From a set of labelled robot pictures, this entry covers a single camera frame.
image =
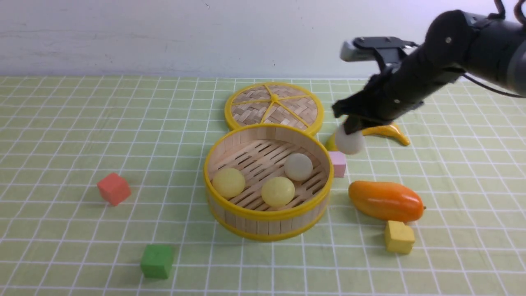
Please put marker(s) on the yellow toy banana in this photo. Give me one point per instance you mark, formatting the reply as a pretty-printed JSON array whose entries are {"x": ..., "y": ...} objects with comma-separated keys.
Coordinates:
[{"x": 393, "y": 131}]

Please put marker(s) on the yellow bun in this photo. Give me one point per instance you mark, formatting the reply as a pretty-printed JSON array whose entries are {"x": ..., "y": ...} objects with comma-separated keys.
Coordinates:
[
  {"x": 278, "y": 191},
  {"x": 229, "y": 182}
]

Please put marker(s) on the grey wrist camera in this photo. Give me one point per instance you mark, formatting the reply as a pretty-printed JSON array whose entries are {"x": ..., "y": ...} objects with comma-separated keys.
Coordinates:
[{"x": 384, "y": 50}]

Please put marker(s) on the woven bamboo steamer lid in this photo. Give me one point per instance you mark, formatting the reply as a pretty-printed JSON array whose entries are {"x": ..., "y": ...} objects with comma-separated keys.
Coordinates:
[{"x": 277, "y": 103}]

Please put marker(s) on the green checkered tablecloth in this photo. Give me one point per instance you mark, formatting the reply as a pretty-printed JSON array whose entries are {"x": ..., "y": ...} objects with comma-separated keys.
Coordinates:
[{"x": 59, "y": 237}]

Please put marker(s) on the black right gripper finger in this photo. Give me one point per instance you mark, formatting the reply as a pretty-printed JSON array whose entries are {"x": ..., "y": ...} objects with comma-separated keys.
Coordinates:
[{"x": 352, "y": 125}]

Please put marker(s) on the bamboo steamer tray yellow rim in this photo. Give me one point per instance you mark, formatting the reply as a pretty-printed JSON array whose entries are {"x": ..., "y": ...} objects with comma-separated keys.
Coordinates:
[{"x": 259, "y": 153}]

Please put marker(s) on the pink foam cube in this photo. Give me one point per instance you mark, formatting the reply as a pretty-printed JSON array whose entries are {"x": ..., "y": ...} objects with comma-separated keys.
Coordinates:
[{"x": 339, "y": 163}]

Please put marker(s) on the yellow foam cube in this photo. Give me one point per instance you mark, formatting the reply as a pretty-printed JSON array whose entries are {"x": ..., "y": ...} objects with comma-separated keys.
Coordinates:
[{"x": 398, "y": 237}]

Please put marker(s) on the orange toy mango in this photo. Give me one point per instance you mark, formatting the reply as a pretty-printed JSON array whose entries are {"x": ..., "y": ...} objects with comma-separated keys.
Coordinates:
[{"x": 386, "y": 201}]

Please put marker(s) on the white pleated bun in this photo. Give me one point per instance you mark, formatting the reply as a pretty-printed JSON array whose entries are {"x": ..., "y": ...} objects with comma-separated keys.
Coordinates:
[
  {"x": 298, "y": 167},
  {"x": 349, "y": 144}
]

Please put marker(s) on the red foam cube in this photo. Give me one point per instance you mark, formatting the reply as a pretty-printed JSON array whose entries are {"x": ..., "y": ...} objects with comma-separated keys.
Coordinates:
[{"x": 114, "y": 189}]

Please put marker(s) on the green foam cube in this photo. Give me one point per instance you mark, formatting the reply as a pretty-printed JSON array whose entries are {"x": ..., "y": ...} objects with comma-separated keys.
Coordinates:
[{"x": 156, "y": 261}]

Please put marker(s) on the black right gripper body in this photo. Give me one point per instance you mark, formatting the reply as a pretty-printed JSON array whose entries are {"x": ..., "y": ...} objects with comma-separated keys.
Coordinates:
[{"x": 398, "y": 89}]

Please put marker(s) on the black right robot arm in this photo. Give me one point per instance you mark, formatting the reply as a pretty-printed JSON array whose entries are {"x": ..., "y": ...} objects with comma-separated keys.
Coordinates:
[{"x": 457, "y": 43}]

